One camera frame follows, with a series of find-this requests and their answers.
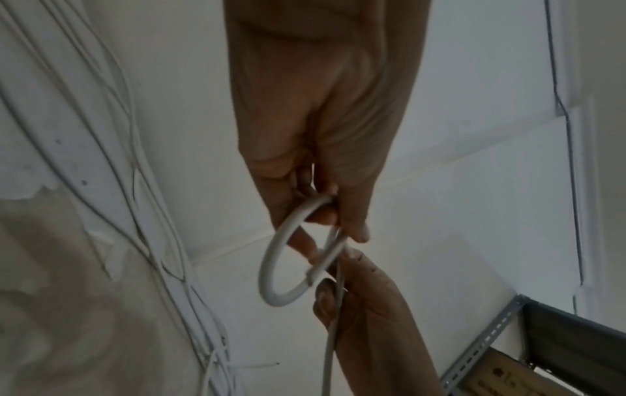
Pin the person's right hand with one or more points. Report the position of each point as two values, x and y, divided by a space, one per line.
376 332

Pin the person's left hand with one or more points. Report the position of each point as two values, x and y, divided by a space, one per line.
323 96

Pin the brown cardboard box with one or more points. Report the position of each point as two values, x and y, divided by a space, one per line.
508 379

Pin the grey metal shelf rack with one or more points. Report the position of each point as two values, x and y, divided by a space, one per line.
562 340

